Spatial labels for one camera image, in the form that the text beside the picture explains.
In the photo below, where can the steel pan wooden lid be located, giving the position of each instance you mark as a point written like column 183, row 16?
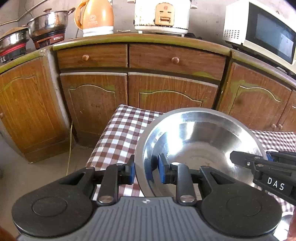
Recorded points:
column 14, row 36

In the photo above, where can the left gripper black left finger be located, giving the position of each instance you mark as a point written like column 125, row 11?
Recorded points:
column 67, row 204

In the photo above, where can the brown checkered tablecloth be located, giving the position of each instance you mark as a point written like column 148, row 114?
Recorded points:
column 119, row 138

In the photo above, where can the white microwave oven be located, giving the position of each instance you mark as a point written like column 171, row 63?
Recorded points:
column 253, row 25

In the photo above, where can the white rice cooker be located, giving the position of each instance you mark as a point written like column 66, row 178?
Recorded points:
column 162, row 16

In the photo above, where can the steel pot with lid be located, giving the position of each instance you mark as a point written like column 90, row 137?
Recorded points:
column 48, row 22

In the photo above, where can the orange electric kettle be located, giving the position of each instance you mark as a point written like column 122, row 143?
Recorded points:
column 94, row 18

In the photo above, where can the wooden right cabinet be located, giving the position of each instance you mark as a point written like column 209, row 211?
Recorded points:
column 257, row 94

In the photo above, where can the black red stove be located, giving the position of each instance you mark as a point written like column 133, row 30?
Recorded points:
column 13, row 52

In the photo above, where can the wooden drawer cabinet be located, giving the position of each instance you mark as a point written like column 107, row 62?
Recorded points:
column 153, row 72

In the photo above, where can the red induction cooker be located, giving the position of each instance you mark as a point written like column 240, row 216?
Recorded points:
column 49, row 38

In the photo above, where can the large steel basin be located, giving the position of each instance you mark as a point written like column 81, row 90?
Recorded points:
column 195, row 137

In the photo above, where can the wooden corner cabinet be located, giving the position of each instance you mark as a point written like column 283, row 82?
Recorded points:
column 34, row 119

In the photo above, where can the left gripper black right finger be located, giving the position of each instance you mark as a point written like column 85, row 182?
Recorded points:
column 227, row 205

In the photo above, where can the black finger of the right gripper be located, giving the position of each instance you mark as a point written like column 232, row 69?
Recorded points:
column 282, row 157
column 258, row 163

